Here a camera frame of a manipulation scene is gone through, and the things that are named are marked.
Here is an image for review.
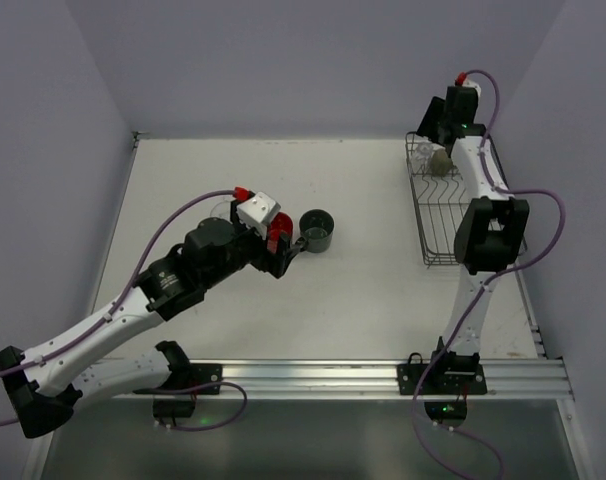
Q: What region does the olive green mug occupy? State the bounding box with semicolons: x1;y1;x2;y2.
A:
427;149;454;177

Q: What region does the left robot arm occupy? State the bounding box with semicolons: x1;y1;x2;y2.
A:
0;214;307;439

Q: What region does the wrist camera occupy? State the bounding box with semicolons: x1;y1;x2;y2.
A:
463;79;482;98
236;192;281;238

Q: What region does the aluminium mounting rail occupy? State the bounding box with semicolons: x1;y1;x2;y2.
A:
50;357;574;401

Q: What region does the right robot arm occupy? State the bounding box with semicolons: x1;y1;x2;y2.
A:
410;80;530;395

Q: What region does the clear faceted glass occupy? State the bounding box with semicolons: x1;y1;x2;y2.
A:
210;200;238;223

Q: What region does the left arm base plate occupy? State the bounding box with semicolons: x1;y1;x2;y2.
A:
155;362;223;395

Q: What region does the red mug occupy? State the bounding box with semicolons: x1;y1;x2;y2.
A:
267;212;293;254

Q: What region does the black wire dish rack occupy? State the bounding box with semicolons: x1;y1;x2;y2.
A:
405;131;508;267

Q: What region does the clear glass back left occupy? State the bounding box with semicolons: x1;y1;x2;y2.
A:
408;142;435;175

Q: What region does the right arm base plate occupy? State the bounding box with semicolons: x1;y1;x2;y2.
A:
396;352;488;396

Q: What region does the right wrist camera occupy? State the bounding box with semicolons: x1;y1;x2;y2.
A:
463;79;482;98

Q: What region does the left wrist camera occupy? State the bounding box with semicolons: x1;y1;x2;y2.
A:
236;192;281;238

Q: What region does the dark teal mug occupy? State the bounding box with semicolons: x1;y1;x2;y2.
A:
299;209;335;254

